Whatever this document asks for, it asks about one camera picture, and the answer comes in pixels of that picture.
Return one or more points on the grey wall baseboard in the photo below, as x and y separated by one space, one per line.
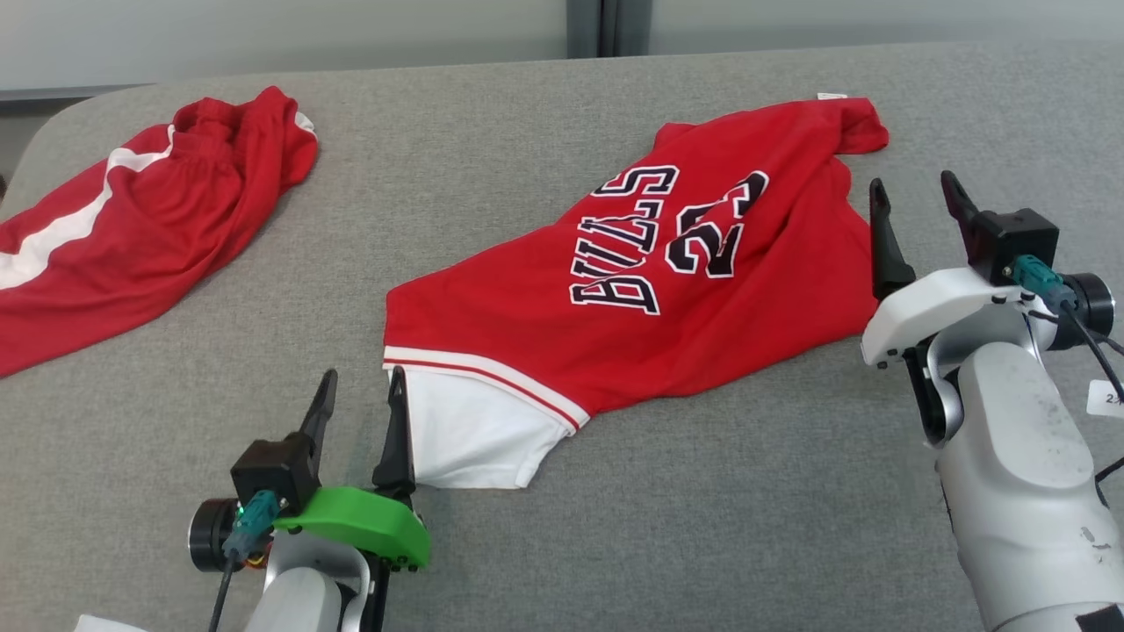
61 92

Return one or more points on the white paper label tag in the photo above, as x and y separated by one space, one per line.
1106 399
105 625

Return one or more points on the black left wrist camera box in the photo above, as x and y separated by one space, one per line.
272 470

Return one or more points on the grey partition frame post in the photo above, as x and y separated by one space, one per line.
606 26

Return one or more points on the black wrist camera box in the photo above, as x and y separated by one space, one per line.
1019 237
272 470

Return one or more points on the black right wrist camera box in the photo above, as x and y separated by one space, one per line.
1019 237

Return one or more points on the red Bulls basketball jersey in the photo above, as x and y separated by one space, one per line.
527 333

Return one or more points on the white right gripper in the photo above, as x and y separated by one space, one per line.
931 303

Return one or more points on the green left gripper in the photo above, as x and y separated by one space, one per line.
369 527

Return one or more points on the red shorts with white stripe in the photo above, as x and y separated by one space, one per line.
176 219

